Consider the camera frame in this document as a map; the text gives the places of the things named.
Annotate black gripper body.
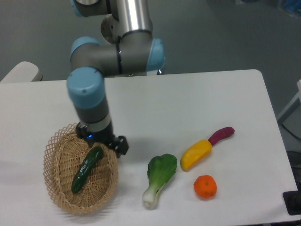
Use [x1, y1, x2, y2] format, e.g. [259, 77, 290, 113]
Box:
[75, 122, 117, 151]

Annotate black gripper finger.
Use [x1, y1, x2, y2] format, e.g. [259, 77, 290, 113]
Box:
[112, 136, 129, 158]

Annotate dark green cucumber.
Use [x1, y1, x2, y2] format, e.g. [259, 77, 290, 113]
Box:
[71, 146, 103, 194]

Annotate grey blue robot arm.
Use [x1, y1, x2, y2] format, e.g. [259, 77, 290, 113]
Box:
[67, 0, 165, 156]

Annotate woven wicker basket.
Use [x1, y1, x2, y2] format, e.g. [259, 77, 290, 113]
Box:
[43, 123, 118, 214]

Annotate green bok choy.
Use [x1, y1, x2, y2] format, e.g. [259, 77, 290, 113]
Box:
[142, 153, 177, 210]

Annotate orange tangerine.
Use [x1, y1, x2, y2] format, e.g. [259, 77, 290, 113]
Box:
[193, 175, 217, 200]

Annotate white chair armrest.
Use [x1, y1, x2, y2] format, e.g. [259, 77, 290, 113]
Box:
[0, 61, 43, 84]

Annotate purple sweet potato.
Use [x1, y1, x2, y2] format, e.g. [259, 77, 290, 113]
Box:
[208, 127, 235, 146]

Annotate black device at table edge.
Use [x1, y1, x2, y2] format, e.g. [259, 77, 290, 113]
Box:
[283, 190, 301, 216]

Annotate white furniture frame right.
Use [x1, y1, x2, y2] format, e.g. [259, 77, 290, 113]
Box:
[277, 80, 301, 124]

